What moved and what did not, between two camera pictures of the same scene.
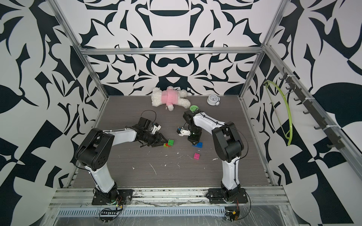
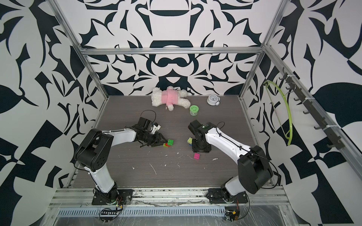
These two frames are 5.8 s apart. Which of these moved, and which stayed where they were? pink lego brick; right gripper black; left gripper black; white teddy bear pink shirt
Moved: right gripper black
Stayed: pink lego brick; white teddy bear pink shirt; left gripper black
